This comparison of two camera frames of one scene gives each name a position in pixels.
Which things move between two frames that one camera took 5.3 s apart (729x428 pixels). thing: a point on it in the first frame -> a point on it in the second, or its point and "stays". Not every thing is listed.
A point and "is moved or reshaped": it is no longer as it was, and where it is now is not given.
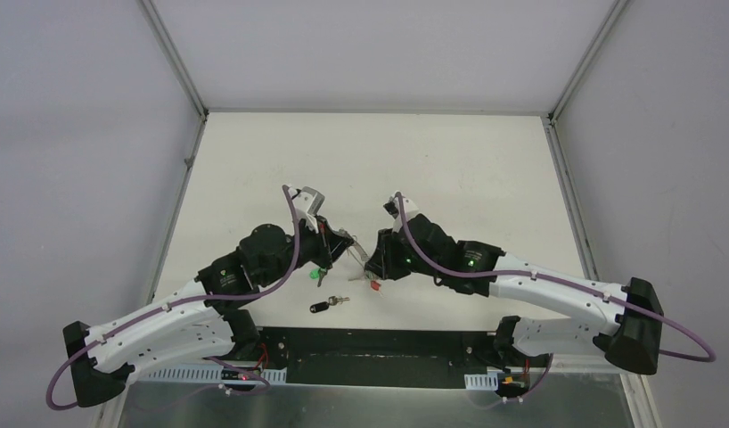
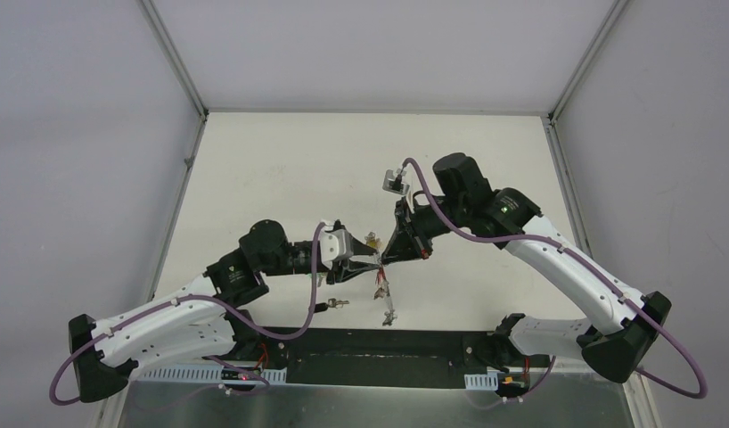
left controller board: (229, 374) stays
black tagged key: (324, 305) stays
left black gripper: (327, 247) -> (335, 262)
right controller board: (512, 384) stays
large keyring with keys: (374, 281) is moved or reshaped
